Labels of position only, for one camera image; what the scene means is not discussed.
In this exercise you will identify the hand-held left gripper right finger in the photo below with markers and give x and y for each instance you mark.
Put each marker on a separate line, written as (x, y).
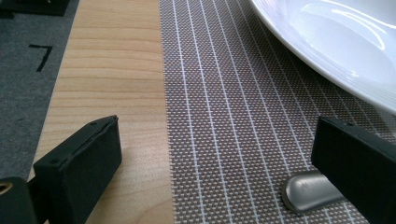
(358, 165)

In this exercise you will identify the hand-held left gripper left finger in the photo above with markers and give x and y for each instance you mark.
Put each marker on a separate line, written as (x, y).
(77, 174)

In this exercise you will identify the white ceramic plate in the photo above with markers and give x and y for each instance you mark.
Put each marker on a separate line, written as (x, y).
(336, 43)

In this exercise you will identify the brown woven striped placemat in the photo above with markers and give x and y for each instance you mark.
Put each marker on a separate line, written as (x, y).
(236, 124)

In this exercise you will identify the black flat base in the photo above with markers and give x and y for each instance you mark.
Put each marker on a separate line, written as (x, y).
(37, 6)

